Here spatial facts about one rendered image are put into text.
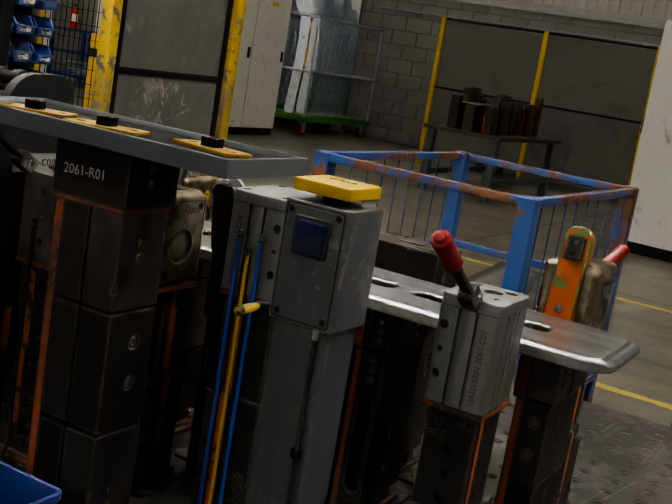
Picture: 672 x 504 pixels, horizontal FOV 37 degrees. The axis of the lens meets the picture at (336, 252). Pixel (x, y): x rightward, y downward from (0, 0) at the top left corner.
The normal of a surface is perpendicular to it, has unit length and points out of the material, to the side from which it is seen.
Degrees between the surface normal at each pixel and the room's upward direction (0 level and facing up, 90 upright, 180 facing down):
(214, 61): 90
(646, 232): 90
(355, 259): 90
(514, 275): 90
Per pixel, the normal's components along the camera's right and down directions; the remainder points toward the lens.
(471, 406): -0.49, 0.09
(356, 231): 0.86, 0.23
